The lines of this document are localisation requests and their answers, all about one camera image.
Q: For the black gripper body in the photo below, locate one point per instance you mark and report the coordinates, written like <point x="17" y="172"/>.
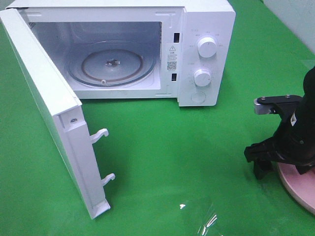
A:
<point x="293" y="143"/>

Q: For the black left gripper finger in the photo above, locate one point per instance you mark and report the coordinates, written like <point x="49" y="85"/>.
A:
<point x="261" y="168"/>

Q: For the pink round plate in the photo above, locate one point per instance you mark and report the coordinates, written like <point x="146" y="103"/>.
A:
<point x="300" y="187"/>

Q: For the round white door button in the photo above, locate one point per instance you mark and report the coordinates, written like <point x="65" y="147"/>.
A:
<point x="198" y="97"/>

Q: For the white microwave door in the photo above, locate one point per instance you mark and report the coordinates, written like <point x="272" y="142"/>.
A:
<point x="62" y="112"/>

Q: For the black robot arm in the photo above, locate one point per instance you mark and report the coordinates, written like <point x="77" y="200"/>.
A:
<point x="307" y="105"/>

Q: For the white lower microwave knob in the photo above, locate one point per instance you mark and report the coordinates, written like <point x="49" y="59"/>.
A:
<point x="202" y="77"/>

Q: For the white microwave knob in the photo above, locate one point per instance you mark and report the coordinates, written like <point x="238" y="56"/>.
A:
<point x="207" y="47"/>
<point x="202" y="77"/>

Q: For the white upper microwave knob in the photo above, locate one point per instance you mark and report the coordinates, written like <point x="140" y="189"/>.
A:
<point x="207" y="47"/>

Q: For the white warning label sticker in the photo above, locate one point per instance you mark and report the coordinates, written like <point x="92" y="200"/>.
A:
<point x="172" y="54"/>

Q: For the white microwave oven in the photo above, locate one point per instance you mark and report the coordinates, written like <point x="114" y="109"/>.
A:
<point x="60" y="25"/>

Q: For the glass microwave turntable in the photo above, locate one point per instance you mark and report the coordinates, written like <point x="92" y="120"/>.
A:
<point x="111" y="63"/>

